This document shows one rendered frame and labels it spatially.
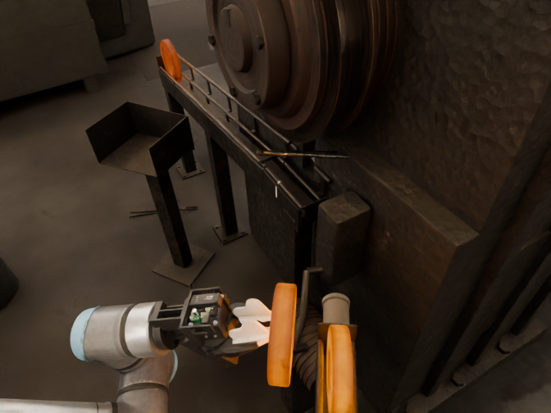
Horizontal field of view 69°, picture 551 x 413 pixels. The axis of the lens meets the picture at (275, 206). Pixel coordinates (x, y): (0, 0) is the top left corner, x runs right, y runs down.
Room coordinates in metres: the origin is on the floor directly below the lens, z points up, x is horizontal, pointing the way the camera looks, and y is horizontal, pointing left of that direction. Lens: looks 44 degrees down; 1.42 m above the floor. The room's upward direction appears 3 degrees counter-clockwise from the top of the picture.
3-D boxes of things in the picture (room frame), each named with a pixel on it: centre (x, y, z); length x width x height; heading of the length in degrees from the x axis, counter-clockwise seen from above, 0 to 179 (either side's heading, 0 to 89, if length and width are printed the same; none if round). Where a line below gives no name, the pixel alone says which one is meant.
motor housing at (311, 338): (0.50, -0.07, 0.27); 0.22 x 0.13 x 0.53; 27
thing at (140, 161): (1.16, 0.44, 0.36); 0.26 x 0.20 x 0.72; 62
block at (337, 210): (0.65, -0.16, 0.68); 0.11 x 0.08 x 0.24; 117
